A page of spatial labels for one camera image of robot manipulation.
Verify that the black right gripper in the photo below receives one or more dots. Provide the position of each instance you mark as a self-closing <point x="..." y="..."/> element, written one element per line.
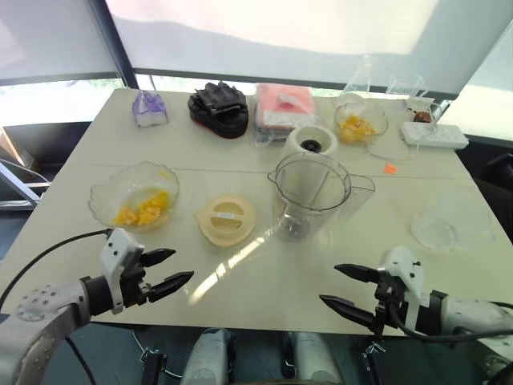
<point x="386" y="290"/>

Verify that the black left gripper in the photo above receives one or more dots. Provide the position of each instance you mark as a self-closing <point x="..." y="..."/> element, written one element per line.
<point x="134" y="284"/>

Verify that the cream blender lid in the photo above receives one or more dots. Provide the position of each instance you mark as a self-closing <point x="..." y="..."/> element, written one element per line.
<point x="226" y="220"/>

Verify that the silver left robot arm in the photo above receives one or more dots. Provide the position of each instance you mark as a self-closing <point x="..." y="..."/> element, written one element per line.
<point x="40" y="321"/>

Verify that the clear blender jar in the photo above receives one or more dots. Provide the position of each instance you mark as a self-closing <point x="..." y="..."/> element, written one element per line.
<point x="308" y="200"/>

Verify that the white blender base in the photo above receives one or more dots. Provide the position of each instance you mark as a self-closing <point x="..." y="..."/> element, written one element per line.
<point x="312" y="142"/>

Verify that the black table clamp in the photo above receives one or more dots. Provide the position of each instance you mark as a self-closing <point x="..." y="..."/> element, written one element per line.
<point x="372" y="357"/>
<point x="154" y="365"/>

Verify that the grey rounded robot leg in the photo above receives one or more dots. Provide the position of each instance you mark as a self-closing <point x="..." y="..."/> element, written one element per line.
<point x="316" y="357"/>
<point x="208" y="357"/>

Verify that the scalloped glass bowl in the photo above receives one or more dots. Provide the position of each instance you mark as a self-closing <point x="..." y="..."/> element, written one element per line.
<point x="120" y="184"/>

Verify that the empty clear plastic bowl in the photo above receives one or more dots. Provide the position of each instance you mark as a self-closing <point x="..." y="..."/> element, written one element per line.
<point x="453" y="224"/>

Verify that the small orange scrap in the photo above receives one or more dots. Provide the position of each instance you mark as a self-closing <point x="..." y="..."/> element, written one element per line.
<point x="390" y="168"/>

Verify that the purple and white pouch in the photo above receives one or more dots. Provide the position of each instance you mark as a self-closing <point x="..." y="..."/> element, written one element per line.
<point x="149" y="110"/>

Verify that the black glove pile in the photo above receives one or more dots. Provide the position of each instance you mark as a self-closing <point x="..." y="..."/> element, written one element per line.
<point x="218" y="110"/>

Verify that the round glass bowl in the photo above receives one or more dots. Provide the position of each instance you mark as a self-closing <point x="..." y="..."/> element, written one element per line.
<point x="380" y="120"/>

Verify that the grey metal stand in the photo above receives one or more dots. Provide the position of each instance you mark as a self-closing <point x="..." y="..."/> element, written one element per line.
<point x="16" y="176"/>

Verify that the white power strip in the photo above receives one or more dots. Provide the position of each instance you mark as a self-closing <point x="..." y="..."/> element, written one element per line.
<point x="437" y="136"/>

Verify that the small dark brown item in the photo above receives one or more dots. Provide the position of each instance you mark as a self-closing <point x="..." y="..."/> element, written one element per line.
<point x="422" y="117"/>

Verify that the pink packet stack in plastic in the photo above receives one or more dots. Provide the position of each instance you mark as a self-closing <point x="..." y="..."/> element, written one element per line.
<point x="282" y="106"/>

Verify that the clear glass conical flask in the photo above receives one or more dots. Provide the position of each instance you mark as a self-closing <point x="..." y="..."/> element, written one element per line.
<point x="360" y="82"/>

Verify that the clear glass beaker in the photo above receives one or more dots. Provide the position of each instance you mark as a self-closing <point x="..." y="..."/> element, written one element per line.
<point x="406" y="86"/>

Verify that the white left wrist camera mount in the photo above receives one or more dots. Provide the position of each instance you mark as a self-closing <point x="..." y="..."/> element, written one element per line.
<point x="118" y="248"/>

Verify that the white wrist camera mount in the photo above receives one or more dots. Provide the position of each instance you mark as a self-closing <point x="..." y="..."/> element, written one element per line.
<point x="409" y="272"/>
<point x="118" y="248"/>

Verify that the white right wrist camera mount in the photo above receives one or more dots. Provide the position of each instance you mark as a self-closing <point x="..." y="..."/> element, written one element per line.
<point x="409" y="272"/>

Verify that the dark window frame post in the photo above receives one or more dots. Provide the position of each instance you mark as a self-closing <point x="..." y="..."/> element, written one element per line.
<point x="116" y="40"/>

